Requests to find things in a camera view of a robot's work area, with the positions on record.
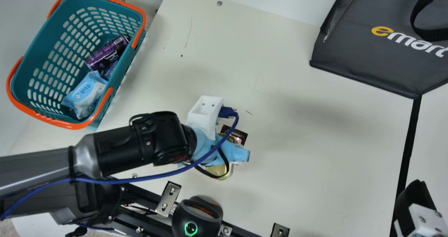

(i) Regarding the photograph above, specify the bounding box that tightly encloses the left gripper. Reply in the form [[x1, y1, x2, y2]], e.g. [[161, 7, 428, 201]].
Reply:
[[178, 125, 251, 169]]

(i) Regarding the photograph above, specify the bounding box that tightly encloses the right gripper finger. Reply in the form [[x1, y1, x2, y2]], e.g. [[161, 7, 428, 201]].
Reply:
[[394, 180, 448, 237]]

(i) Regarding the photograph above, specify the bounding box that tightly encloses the teal shopping basket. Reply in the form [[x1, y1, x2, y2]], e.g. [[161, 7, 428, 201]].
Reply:
[[6, 0, 147, 131]]

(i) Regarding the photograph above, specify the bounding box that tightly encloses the black strip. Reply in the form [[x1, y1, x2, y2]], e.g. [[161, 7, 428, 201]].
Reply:
[[394, 95, 422, 200]]

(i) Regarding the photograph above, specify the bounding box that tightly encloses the black device with green light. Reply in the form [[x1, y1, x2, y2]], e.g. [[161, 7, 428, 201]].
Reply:
[[171, 195, 224, 237]]

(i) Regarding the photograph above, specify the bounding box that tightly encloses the small blue pack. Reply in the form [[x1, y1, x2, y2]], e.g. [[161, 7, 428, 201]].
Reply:
[[101, 60, 121, 81]]

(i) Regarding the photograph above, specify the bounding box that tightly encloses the white and blue wipes pack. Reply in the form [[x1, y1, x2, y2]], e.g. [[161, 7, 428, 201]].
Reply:
[[61, 71, 108, 120]]

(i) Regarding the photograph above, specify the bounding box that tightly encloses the purple box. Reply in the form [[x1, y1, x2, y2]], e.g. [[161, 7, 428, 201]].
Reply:
[[84, 34, 130, 72]]

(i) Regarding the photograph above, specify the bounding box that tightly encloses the black cable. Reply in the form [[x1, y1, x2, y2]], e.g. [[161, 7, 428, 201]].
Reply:
[[195, 144, 231, 179]]

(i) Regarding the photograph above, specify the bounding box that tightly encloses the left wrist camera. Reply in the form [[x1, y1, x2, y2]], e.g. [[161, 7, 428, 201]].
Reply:
[[187, 96, 224, 140]]

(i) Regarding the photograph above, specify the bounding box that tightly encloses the dark grey bag with straps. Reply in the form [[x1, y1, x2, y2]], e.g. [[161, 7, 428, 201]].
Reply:
[[310, 0, 448, 99]]

